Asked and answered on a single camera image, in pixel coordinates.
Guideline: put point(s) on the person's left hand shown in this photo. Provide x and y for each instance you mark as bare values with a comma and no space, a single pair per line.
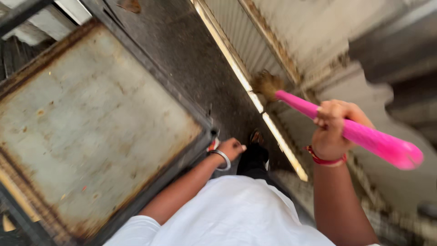
230,149

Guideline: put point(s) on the person's right hand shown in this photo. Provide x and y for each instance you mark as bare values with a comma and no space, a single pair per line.
330,131

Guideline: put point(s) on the person's right fingers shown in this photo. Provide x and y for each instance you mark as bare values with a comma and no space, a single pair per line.
326,114

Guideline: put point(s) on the person's left fingers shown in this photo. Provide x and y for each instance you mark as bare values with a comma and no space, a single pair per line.
237,146

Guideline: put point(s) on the silver metal bangle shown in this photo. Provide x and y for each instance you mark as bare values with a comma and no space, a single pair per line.
223,159

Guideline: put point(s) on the sandal on foot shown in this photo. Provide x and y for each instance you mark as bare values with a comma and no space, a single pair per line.
256,137

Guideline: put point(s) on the black trousers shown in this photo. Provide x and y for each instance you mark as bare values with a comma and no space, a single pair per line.
252,162

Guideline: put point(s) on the red and white cloth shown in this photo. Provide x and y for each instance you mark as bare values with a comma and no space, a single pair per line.
213,144

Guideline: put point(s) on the red thread wristband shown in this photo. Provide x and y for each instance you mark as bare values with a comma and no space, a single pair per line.
324,159

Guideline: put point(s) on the white shirt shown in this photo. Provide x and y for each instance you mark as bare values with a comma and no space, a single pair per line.
228,215

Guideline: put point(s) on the rusty grey metal door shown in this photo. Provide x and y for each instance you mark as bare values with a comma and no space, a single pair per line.
88,129

